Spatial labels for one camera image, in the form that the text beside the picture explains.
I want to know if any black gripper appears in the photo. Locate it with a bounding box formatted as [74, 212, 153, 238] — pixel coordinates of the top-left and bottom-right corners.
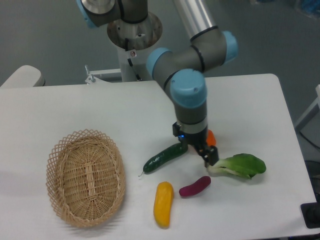
[172, 121, 219, 167]

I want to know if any green cucumber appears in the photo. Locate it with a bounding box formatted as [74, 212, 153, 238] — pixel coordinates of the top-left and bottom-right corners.
[139, 143, 187, 177]

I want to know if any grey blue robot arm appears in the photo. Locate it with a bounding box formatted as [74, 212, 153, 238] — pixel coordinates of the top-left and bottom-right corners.
[77, 0, 238, 166]

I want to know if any orange tangerine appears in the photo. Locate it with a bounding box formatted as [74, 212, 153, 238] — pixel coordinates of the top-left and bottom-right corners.
[206, 129, 217, 146]

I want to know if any purple sweet potato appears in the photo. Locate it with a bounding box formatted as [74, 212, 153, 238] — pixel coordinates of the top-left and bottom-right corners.
[179, 176, 212, 198]

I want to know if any green bok choy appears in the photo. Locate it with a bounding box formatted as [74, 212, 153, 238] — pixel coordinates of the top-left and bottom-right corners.
[207, 153, 267, 179]

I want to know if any yellow squash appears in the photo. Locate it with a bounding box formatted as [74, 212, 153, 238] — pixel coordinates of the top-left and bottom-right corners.
[153, 181, 174, 229]

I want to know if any woven wicker basket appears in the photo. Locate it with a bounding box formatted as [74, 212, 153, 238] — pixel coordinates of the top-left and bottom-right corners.
[46, 129, 126, 228]

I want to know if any white furniture at right edge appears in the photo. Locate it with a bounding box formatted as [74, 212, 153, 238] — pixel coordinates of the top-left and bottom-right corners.
[294, 84, 320, 133]

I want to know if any black device at table edge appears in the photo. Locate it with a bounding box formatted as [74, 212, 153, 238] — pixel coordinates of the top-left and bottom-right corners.
[300, 202, 320, 229]

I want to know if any clear container with blue items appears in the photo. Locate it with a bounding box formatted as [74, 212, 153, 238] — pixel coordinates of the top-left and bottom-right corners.
[294, 0, 320, 19]

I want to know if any white chair armrest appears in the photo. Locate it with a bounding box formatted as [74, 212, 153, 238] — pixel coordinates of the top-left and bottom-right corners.
[0, 65, 46, 89]

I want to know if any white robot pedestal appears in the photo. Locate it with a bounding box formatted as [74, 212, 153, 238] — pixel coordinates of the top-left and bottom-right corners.
[107, 12, 163, 82]

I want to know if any white metal base frame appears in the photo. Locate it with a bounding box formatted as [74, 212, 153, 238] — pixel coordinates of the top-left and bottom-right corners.
[84, 65, 122, 85]

